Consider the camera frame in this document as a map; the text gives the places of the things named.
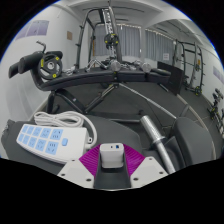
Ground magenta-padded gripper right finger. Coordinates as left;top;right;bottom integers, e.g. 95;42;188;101
111;145;169;190

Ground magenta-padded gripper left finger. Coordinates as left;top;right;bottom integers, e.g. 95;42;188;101
57;143;113;190

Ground white charger block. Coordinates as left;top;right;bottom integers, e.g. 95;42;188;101
99;143;125;169

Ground thick silver barbell bar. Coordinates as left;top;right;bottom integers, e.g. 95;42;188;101
139;114;177;174

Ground small black bench pad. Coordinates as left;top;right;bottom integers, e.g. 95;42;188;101
169;116;216;168

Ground large black bench pad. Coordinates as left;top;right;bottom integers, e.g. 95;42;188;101
1;114;144;168

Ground thin silver floor barbell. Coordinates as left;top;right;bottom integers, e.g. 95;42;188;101
118;82;177;120

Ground black box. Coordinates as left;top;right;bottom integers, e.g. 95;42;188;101
157;60;184;96

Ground black yellow exercise machine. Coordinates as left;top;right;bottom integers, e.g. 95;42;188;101
206;88;224;129

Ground black sit-up bench with rollers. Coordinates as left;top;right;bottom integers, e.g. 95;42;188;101
8;50;173;114

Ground chrome dumbbell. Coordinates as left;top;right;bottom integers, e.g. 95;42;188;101
141;62;153;73
109;59;122;72

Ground black yellow-marked weight plate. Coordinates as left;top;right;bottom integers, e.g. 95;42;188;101
103;32;120;49
37;52;63;80

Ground dark green squat rack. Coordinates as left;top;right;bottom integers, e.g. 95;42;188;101
173;39;204;98

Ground grey window curtain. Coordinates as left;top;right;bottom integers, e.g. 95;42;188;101
144;29;175;64
94;23;143;59

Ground white power strip cable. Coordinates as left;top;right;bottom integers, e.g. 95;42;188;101
33;110;98;150

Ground chrome cable row handle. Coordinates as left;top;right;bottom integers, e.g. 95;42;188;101
84;59;108;73

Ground pale purple wall posters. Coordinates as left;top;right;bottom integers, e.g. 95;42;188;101
212;65;224;84

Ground black cable machine tower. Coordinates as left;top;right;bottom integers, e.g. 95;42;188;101
73;8;123;69

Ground purple wall poster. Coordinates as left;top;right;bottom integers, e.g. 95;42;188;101
14;19;50;41

